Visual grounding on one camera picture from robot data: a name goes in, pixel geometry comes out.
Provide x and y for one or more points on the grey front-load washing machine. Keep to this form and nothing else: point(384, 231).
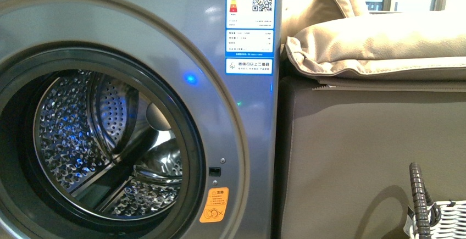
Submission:
point(117, 118)

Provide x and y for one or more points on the white blue info sticker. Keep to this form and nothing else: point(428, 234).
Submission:
point(253, 66)

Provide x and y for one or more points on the orange warning sticker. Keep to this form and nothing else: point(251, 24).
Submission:
point(216, 204)

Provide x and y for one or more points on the blue energy label sticker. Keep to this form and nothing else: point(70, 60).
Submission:
point(250, 28)

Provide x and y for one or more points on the taupe leather sofa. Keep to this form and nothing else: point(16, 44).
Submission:
point(344, 146)

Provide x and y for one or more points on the beige sofa cushion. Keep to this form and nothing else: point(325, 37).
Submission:
point(424, 46)

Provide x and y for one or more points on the white woven laundry basket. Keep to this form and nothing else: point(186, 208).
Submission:
point(430, 218)

